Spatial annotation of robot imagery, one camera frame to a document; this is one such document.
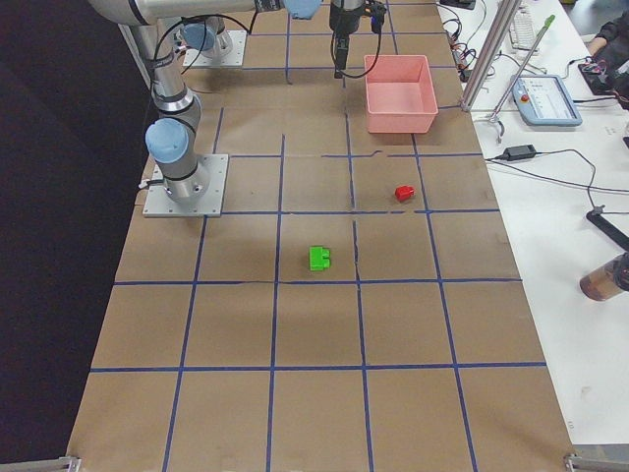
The green tipped metal rod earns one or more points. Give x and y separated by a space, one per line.
493 116

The brown paper table cover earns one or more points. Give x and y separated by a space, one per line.
356 306

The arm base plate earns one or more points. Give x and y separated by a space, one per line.
202 194
206 49

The aluminium frame post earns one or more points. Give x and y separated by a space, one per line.
496 33

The brown drink bottle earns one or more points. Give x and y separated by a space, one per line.
608 280

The pink plastic box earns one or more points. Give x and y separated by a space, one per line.
400 97

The green toy block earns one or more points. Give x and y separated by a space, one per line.
319 258

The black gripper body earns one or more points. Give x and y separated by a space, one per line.
341 21

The red toy block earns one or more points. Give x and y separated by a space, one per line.
404 193

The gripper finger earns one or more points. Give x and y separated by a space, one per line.
341 53

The white keyboard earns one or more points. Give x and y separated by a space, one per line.
522 34

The teach pendant tablet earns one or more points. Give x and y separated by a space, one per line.
543 100

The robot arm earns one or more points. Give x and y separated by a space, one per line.
297 10
170 140

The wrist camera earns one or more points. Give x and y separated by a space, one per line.
376 11

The black power adapter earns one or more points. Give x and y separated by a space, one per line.
516 153

